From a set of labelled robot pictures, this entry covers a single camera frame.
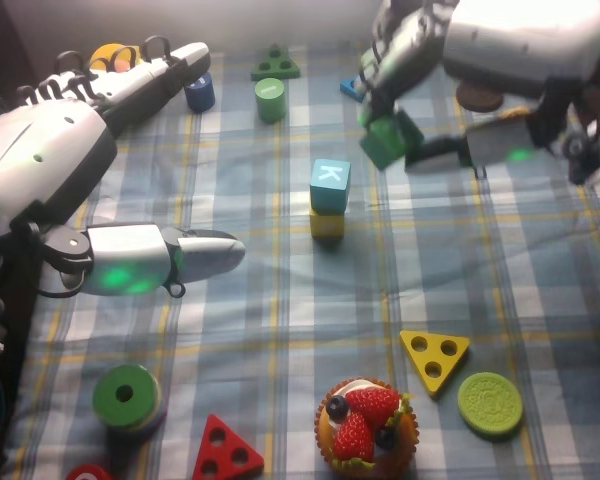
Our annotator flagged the blue plaid tablecloth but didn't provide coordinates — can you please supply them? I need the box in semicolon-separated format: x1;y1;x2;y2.
2;44;600;480

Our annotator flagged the red letter O cylinder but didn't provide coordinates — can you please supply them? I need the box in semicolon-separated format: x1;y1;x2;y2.
64;463;114;480

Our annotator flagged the chocolate sandwich cookie toy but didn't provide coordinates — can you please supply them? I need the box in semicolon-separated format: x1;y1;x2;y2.
455;82;505;114

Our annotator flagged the blue letter R cylinder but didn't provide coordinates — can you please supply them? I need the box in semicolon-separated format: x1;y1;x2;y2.
183;72;216;114

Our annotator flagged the yellow three-hole triangle block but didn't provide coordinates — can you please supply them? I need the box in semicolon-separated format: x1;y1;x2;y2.
398;329;471;399

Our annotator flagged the green wooden cylinder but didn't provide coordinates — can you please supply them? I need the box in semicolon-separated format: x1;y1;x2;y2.
254;77;287;125

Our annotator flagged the yellow wooden cube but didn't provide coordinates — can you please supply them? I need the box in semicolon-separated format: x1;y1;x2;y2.
309;207;346;241

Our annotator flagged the blue letter K cube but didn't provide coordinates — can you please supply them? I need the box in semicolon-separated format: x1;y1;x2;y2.
309;158;352;217

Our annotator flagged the green sandwich cookie toy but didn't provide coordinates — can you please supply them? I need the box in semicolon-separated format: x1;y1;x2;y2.
456;372;525;441

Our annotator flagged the green wooden cube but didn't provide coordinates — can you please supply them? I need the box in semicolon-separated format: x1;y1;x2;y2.
358;110;425;172

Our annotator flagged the strawberry toy cupcake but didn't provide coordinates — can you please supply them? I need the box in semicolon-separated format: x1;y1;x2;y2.
314;378;420;472

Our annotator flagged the red three-hole triangle block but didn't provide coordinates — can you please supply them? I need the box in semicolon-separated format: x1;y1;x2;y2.
192;413;265;480

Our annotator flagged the blue three-hole triangle block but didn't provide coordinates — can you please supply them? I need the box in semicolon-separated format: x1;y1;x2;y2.
339;77;369;104

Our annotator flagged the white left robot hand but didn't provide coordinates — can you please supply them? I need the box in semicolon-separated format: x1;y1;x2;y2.
0;35;247;299

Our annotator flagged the orange cream toy cupcake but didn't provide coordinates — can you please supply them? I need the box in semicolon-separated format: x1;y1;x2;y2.
88;43;144;74

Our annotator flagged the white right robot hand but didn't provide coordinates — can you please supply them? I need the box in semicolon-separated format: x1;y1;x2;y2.
353;0;600;176

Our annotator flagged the green three-hole triangle block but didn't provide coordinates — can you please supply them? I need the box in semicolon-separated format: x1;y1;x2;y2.
250;43;302;82

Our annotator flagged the coloured ring stack toy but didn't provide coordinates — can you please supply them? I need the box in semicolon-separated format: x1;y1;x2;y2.
91;363;167;441

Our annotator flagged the golden butter cookie toy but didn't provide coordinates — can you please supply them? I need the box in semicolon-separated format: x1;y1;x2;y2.
494;107;536;122

